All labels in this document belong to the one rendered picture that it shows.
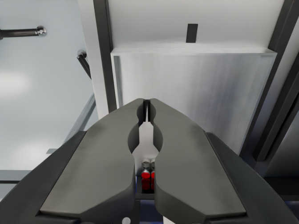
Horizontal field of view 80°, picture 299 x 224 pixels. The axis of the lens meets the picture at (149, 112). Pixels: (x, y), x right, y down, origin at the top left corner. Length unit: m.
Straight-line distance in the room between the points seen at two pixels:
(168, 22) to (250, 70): 0.17
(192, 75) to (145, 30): 0.12
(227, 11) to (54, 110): 1.45
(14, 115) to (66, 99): 0.48
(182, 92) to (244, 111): 0.14
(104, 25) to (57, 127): 1.46
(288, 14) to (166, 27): 0.18
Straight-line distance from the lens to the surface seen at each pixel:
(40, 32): 1.35
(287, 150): 0.56
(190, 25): 0.33
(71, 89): 1.45
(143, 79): 0.35
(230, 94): 0.39
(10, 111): 1.81
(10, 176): 0.68
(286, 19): 0.36
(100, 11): 0.31
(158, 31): 0.33
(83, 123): 0.88
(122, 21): 0.33
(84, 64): 1.23
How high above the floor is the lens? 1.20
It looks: 57 degrees down
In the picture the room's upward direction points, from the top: 179 degrees counter-clockwise
